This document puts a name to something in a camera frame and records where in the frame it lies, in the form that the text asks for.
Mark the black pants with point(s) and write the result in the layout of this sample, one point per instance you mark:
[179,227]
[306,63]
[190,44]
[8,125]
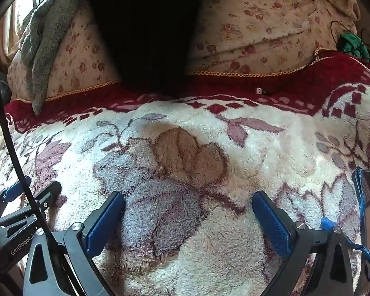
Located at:
[148,37]

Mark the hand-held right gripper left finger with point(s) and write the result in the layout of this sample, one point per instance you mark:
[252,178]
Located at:
[106,222]

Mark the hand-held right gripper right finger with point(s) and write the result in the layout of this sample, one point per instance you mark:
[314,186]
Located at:
[271,222]

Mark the cream rose-print quilt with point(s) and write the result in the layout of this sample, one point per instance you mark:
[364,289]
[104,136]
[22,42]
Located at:
[249,21]

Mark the beige curtain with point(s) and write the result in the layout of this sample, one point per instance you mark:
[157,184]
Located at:
[6,21]

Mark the grey fleece cloth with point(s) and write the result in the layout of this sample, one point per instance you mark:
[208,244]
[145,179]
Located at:
[46,37]

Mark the red and white floral blanket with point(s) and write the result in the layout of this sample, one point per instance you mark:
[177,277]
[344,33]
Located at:
[203,129]

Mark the green cloth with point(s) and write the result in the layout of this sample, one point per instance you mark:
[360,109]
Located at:
[350,41]

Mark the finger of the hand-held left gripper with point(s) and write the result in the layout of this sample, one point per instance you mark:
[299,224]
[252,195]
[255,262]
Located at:
[14,189]
[47,195]

